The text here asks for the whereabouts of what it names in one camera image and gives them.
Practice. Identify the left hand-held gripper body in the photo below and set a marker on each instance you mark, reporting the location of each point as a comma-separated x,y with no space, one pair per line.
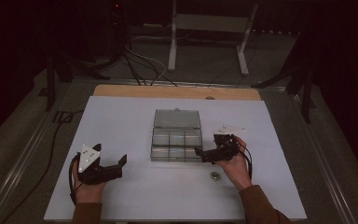
90,174

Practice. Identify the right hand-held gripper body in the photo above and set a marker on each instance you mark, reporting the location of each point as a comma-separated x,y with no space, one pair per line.
225,151

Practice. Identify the small metal nut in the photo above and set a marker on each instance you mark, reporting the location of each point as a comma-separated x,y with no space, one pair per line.
215,176

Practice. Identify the clear plastic compartment box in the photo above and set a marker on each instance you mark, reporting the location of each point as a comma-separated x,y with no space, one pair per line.
176,137

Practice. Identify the person's left hand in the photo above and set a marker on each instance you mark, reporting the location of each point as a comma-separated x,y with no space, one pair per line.
88,193

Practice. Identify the person's right hand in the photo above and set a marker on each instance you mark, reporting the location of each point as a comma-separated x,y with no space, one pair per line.
237,169

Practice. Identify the white table board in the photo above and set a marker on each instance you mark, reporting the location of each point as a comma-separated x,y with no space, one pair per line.
130,124

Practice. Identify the black tripod stand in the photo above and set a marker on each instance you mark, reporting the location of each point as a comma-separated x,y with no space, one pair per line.
50,84
307,93

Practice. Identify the white metal stand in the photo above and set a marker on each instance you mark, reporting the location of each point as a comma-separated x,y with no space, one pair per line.
211,23

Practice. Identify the metal floor rail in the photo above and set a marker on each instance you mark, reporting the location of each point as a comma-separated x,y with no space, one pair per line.
21,158
323,161

